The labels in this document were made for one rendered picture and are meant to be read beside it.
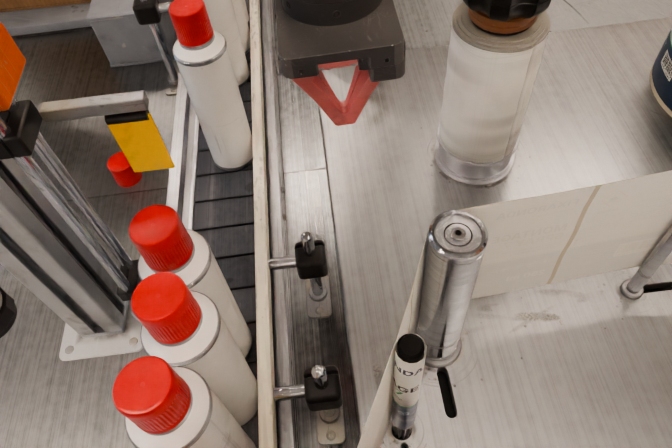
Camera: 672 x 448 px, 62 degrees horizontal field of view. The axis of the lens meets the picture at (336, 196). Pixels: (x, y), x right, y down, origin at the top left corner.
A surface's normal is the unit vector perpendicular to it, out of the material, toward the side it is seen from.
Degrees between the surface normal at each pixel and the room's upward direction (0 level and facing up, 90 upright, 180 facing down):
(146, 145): 90
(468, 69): 87
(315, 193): 0
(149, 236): 2
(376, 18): 1
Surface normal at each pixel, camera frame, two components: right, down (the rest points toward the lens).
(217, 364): 0.81, 0.43
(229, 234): -0.07, -0.59
